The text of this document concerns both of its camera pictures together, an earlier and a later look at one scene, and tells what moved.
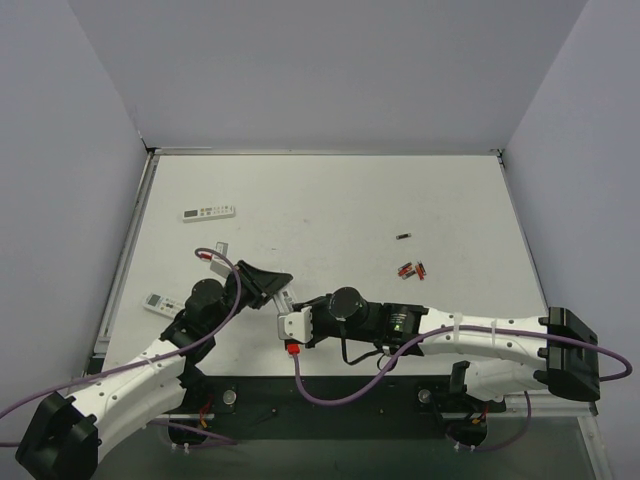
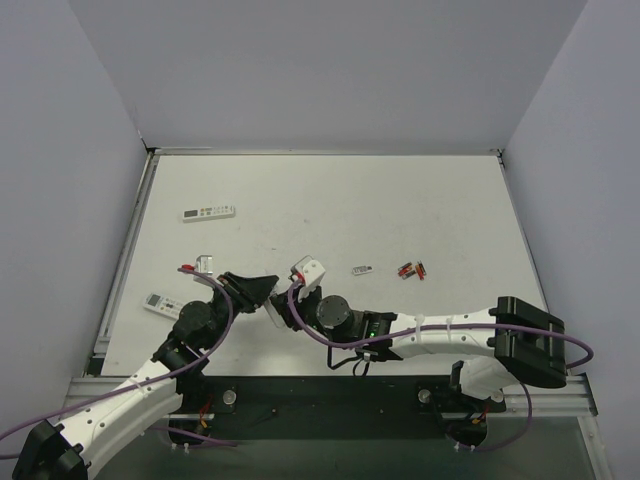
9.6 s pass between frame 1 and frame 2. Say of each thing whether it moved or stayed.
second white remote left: stayed
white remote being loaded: moved
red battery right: stayed
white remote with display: stayed
